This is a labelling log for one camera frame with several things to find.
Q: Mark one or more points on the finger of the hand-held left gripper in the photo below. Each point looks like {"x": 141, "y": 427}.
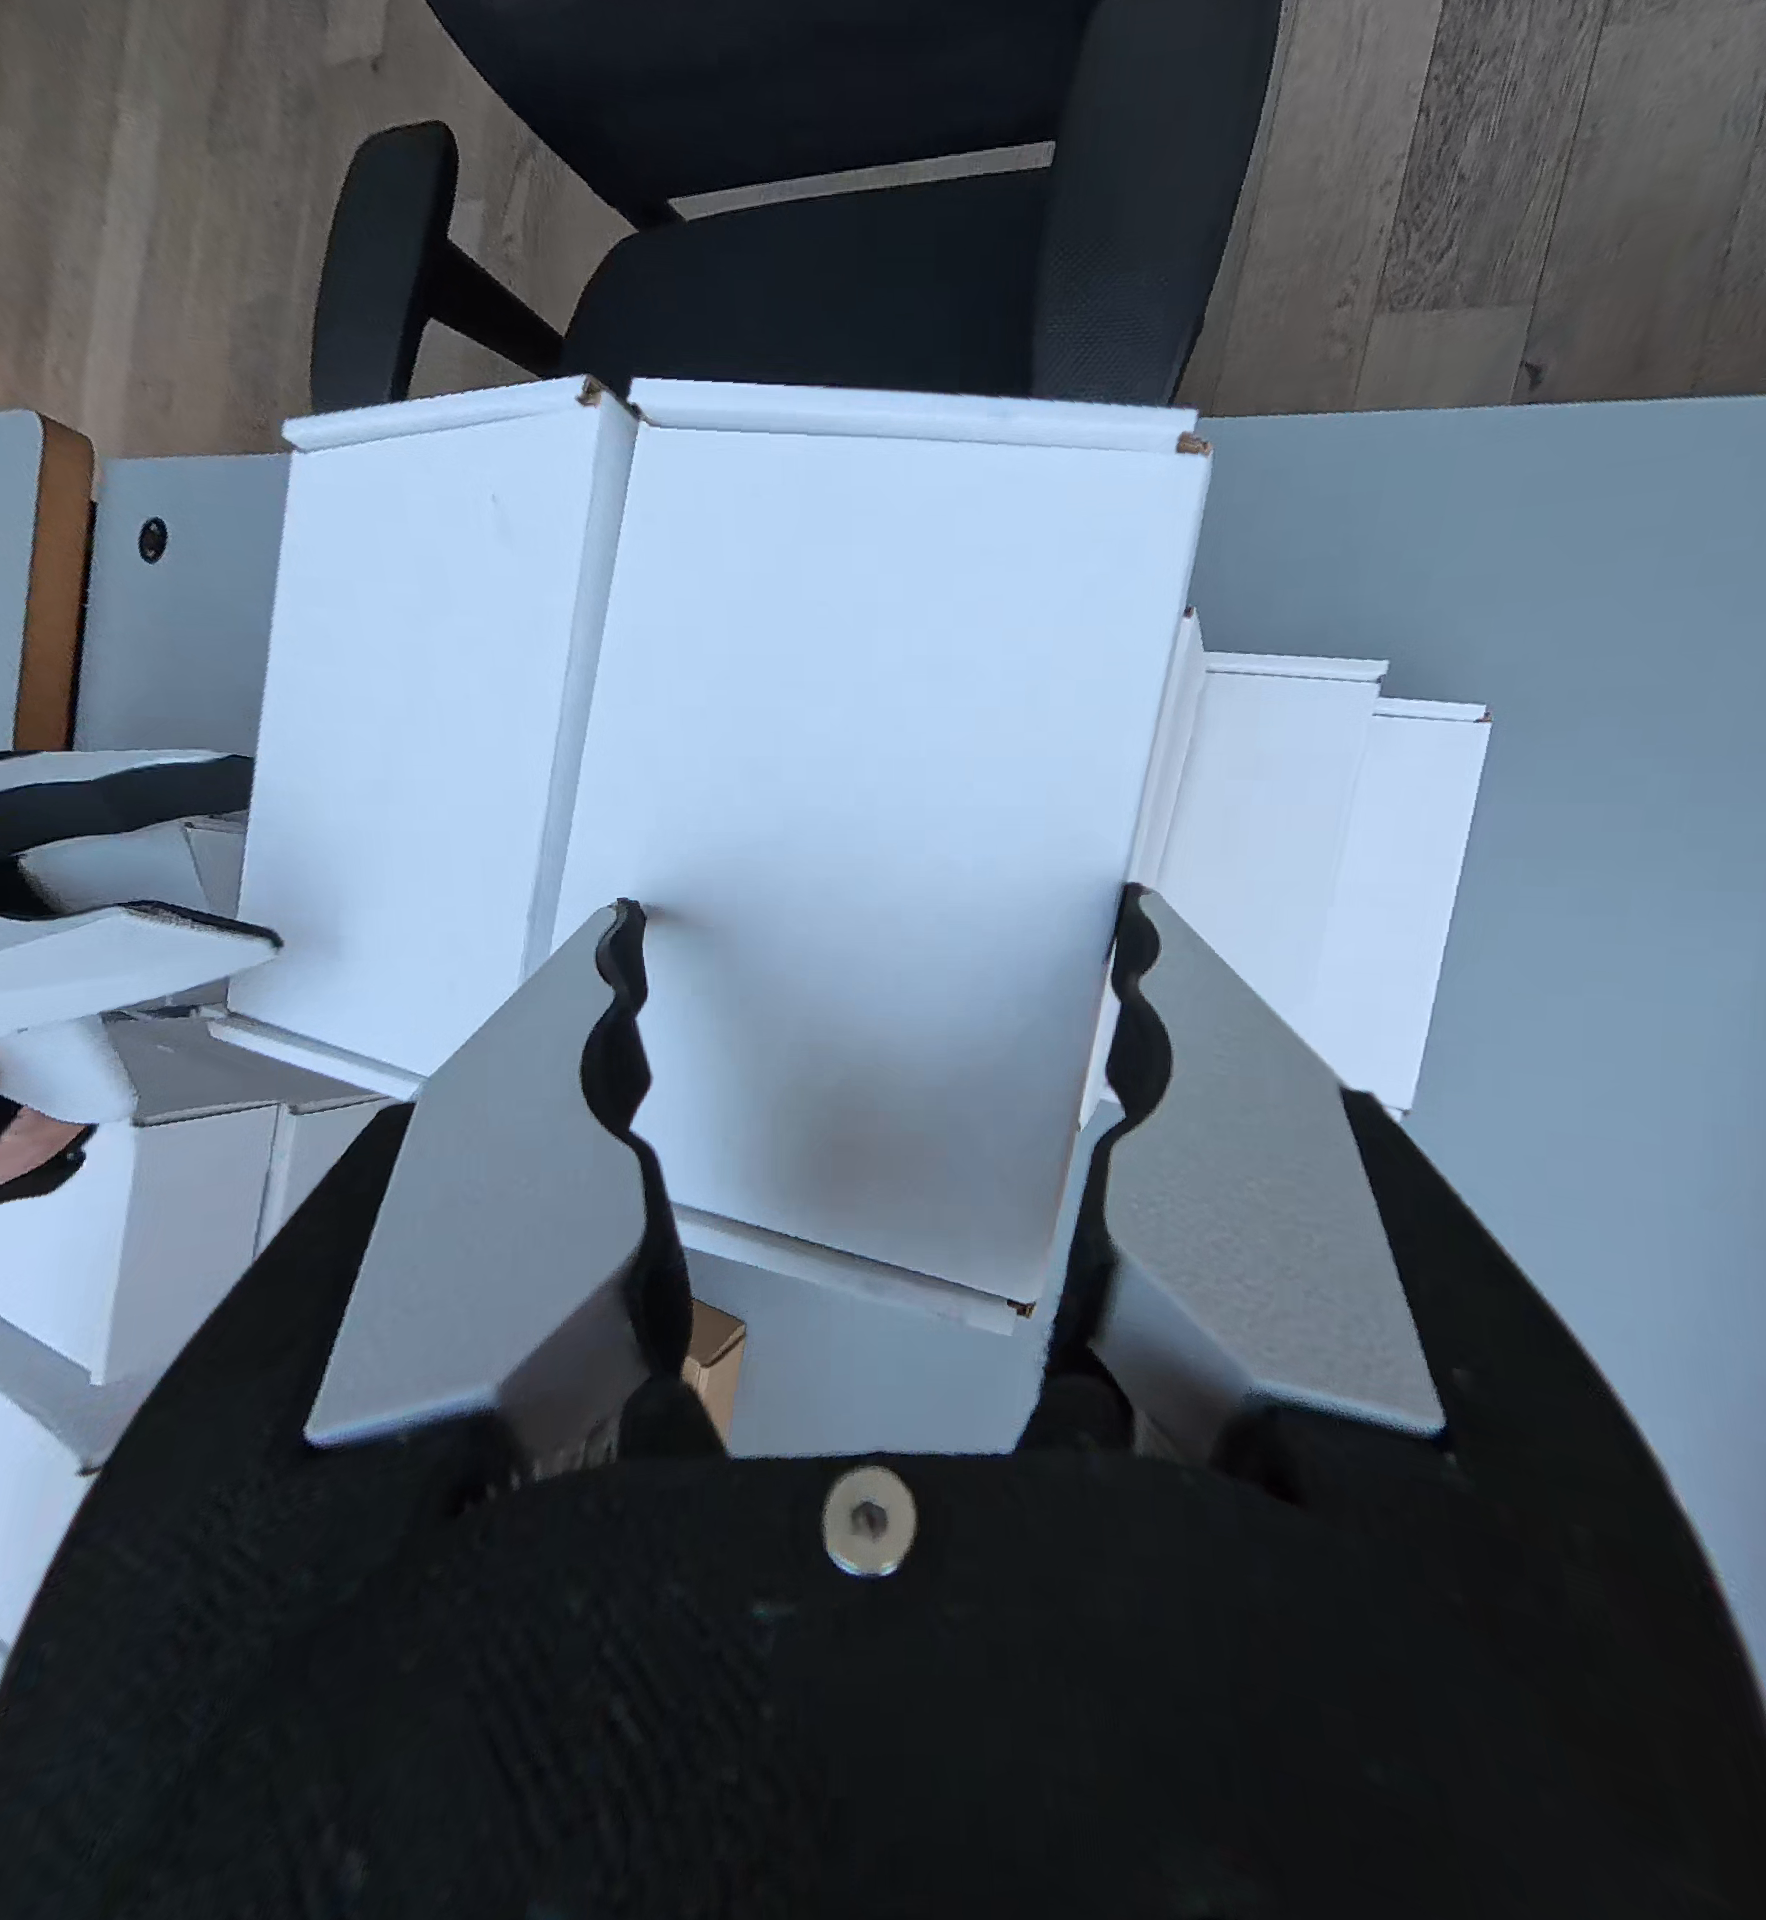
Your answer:
{"x": 74, "y": 976}
{"x": 14, "y": 773}

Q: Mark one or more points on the black office chair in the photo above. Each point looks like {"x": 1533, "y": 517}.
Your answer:
{"x": 824, "y": 301}

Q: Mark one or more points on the stack of brown cardboard boxes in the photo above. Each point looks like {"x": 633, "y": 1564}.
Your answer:
{"x": 714, "y": 1366}

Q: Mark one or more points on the pile of small white boxes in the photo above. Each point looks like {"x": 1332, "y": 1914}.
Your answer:
{"x": 1273, "y": 857}

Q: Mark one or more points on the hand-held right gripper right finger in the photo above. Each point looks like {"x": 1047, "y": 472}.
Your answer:
{"x": 1258, "y": 1229}

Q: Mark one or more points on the person's left hand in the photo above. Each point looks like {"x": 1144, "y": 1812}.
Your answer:
{"x": 29, "y": 1156}

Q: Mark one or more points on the black desk grommet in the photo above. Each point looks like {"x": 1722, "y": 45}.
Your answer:
{"x": 151, "y": 542}

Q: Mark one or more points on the white mailer box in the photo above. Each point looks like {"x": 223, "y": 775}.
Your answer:
{"x": 884, "y": 750}
{"x": 418, "y": 720}

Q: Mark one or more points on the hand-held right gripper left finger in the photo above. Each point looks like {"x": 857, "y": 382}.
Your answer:
{"x": 492, "y": 1246}

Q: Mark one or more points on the stack of white cardboard boxes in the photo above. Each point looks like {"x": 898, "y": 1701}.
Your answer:
{"x": 43, "y": 1275}

